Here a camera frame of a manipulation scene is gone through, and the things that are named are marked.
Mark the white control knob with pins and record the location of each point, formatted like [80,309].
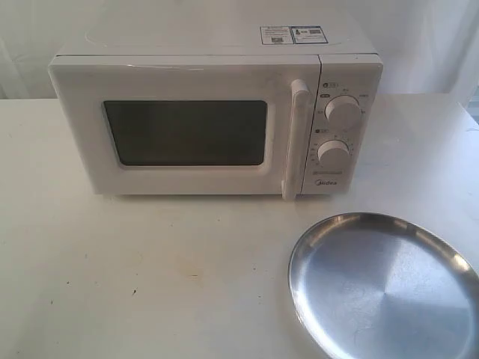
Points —
[333,155]
[343,109]

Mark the blue white label sticker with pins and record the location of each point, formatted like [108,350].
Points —
[292,35]

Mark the white microwave door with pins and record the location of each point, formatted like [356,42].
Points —
[190,124]

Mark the upper white control knob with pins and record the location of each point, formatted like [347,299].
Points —
[343,109]

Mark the round stainless steel plate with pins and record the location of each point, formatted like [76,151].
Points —
[370,285]

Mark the white microwave oven body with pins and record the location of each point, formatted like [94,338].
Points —
[350,65]

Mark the lower white control knob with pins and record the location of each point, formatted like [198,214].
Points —
[333,155]

